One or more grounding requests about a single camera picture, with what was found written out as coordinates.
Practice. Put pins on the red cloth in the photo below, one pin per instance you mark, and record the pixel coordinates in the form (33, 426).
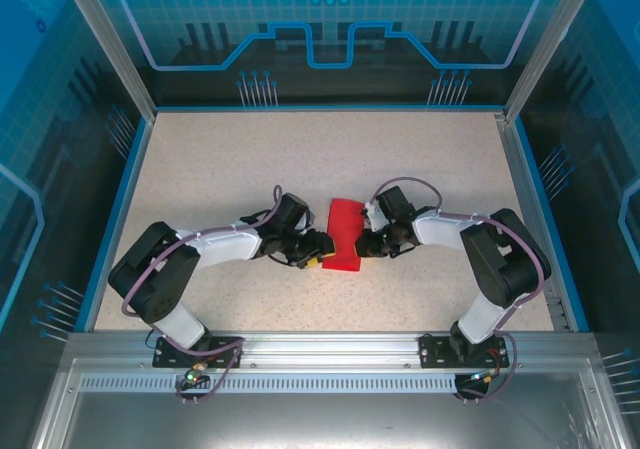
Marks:
(342, 224)

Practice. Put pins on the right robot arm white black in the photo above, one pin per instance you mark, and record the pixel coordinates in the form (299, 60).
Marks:
(440, 231)

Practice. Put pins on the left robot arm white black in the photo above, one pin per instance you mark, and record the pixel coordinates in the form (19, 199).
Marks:
(225, 249)

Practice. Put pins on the blue printed side panel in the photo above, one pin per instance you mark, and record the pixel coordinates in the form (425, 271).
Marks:
(600, 194)
(40, 169)

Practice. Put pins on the aluminium mounting rail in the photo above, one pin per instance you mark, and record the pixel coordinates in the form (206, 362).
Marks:
(325, 349)

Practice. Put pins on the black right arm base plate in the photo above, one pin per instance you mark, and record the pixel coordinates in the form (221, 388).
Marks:
(430, 359)

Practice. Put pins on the aluminium side rail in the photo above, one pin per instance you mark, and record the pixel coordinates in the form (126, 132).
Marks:
(533, 219)

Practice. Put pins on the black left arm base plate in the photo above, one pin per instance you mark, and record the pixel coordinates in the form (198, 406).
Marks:
(165, 359)

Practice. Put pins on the aluminium frame post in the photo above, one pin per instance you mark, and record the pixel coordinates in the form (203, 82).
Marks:
(114, 49)
(547, 44)

